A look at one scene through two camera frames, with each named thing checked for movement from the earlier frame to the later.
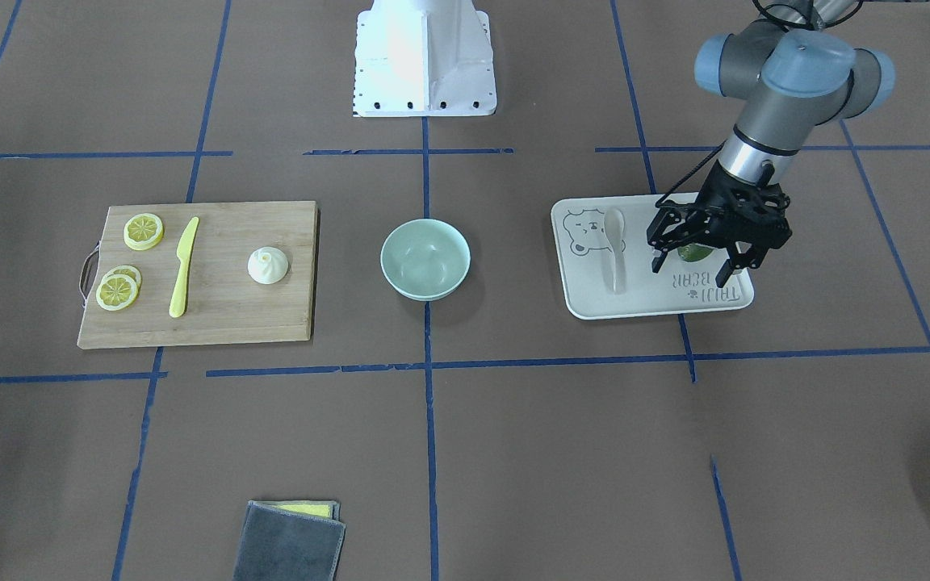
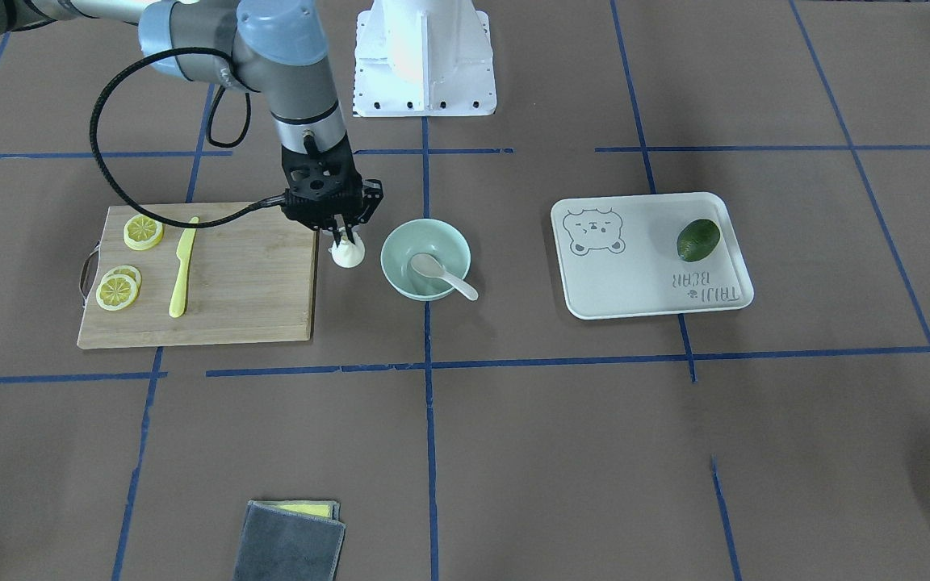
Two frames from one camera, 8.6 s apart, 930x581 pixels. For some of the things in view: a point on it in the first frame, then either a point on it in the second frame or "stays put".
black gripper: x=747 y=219 to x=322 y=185
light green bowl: x=425 y=259 stays put
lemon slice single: x=116 y=292 stays put
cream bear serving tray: x=605 y=266 stays put
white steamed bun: x=267 y=265 to x=348 y=253
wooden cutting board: x=222 y=303 stays put
